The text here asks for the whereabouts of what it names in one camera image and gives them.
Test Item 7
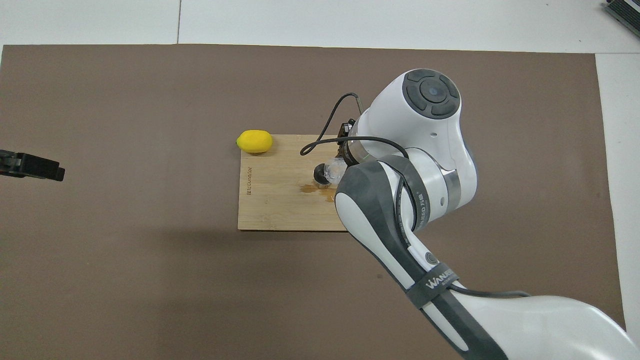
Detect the grey ridged device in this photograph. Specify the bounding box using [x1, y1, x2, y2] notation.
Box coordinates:
[602, 0, 640, 38]

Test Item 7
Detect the brown table mat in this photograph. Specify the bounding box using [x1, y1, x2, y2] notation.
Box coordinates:
[0, 44, 630, 360]

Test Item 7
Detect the clear glass cup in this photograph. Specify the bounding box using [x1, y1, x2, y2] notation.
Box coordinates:
[324, 157, 349, 185]

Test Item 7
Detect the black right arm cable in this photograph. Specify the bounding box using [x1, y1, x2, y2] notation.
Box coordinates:
[300, 92, 531, 299]

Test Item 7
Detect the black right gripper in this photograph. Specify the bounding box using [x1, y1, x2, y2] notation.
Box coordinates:
[337, 119, 358, 167]

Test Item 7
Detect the steel double jigger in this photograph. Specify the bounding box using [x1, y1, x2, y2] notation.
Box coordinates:
[313, 164, 333, 190]

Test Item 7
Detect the yellow lemon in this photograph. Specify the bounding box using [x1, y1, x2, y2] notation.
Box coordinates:
[236, 129, 274, 154]

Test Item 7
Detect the bamboo cutting board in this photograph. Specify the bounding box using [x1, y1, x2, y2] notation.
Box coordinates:
[237, 134, 373, 232]

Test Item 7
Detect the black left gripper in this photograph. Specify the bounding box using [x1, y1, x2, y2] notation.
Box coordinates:
[0, 149, 66, 182]

